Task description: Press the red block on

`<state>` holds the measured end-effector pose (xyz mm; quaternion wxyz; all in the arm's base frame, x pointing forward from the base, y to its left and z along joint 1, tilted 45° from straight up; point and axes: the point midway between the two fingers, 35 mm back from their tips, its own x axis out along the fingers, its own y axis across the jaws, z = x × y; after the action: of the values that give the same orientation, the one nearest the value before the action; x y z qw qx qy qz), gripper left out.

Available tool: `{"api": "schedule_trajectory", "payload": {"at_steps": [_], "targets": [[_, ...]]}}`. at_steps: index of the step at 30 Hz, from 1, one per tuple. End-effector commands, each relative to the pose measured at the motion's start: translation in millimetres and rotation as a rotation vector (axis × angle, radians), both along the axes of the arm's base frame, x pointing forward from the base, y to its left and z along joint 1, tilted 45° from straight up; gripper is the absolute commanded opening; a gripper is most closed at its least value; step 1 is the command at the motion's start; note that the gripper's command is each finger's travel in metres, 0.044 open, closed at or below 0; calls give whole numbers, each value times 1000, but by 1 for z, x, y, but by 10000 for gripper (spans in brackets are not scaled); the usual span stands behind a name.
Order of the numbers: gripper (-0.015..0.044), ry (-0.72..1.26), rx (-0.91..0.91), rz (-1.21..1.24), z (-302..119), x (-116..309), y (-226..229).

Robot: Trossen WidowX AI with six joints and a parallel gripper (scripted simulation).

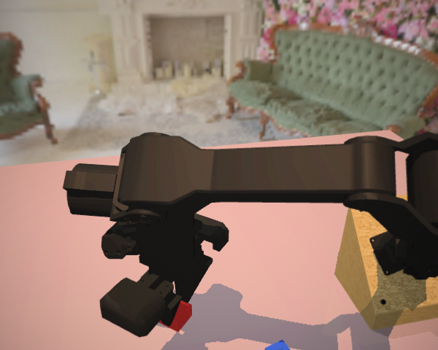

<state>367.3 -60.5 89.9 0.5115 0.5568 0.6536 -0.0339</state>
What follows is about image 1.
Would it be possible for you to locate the red block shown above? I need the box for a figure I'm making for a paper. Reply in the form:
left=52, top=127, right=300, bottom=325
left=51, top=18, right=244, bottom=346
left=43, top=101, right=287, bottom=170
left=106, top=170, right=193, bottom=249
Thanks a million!
left=159, top=300, right=192, bottom=332

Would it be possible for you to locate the blue block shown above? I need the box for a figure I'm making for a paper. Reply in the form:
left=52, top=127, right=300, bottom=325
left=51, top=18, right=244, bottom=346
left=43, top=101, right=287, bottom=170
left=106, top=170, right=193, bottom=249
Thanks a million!
left=265, top=340, right=290, bottom=350

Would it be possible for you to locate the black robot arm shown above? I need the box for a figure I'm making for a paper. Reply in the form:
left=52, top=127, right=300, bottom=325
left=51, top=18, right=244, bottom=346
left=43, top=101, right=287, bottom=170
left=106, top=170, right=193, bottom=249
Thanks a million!
left=63, top=132, right=438, bottom=280

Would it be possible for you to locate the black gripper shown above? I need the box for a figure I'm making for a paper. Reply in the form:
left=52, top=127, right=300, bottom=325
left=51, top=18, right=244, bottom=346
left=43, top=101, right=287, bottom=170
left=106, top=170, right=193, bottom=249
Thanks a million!
left=100, top=213, right=229, bottom=337

